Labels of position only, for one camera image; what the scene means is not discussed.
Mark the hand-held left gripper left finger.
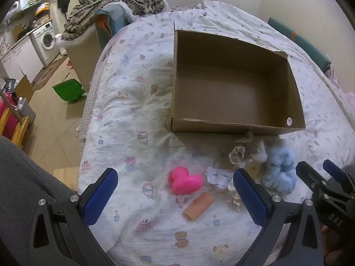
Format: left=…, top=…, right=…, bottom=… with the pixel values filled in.
left=26, top=168, right=120, bottom=266

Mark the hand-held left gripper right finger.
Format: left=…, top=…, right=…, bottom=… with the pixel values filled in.
left=232, top=168, right=324, bottom=266

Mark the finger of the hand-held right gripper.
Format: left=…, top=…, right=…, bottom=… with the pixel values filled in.
left=322, top=159, right=350, bottom=192
left=296, top=161, right=328, bottom=198

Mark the cream plush toy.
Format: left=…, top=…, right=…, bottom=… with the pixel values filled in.
left=228, top=183, right=246, bottom=213

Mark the blue fluffy scrunchie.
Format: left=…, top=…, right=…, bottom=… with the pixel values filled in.
left=262, top=145, right=298, bottom=194

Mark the clear plastic bag with label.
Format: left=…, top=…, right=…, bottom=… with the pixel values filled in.
left=205, top=166, right=236, bottom=192

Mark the beige knitted scrunchie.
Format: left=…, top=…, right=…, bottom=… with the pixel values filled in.
left=229, top=130, right=254, bottom=167

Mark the orange foam tube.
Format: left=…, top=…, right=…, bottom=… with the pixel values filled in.
left=181, top=192, right=215, bottom=221

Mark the pink heart-shaped toy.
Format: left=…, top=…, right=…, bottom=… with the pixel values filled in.
left=170, top=166, right=205, bottom=195

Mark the brown cardboard box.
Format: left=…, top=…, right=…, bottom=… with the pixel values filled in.
left=170, top=22, right=306, bottom=136

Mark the white printed bedsheet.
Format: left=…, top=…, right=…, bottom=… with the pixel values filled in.
left=78, top=0, right=355, bottom=266

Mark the yellow wooden rack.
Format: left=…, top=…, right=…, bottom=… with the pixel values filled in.
left=0, top=108, right=31, bottom=148

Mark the green dustpan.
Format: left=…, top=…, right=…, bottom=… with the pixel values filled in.
left=53, top=79, right=86, bottom=102

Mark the grey bin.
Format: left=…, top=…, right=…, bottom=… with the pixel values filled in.
left=15, top=98, right=36, bottom=125

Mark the pink bag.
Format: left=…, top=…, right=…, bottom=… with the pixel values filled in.
left=0, top=91, right=18, bottom=139

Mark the brown cardboard sheet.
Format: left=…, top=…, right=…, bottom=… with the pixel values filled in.
left=14, top=75, right=35, bottom=103

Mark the patterned floor mat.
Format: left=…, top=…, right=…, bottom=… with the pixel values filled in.
left=32, top=55, right=70, bottom=90

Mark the beige armchair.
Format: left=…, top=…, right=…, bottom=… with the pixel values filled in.
left=67, top=28, right=104, bottom=92

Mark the white kitchen cabinet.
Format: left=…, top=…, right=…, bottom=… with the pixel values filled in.
left=0, top=36, right=43, bottom=82

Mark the white washing machine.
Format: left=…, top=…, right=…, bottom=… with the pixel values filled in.
left=31, top=22, right=60, bottom=64

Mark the teal cushion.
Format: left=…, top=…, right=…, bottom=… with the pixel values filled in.
left=93, top=3, right=134, bottom=38

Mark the patterned knitted blanket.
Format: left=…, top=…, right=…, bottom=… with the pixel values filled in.
left=61, top=0, right=170, bottom=41

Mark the dark hanging garment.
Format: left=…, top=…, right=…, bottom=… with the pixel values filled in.
left=57, top=0, right=71, bottom=14

